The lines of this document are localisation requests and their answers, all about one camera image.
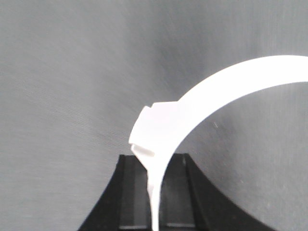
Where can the white curved PVC pipe clamp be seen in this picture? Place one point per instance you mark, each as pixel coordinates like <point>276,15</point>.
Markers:
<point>160,128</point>

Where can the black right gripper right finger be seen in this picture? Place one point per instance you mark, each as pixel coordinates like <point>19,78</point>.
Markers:
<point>190,202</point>

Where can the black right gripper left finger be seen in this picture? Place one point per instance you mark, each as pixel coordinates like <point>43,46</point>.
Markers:
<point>124,204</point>

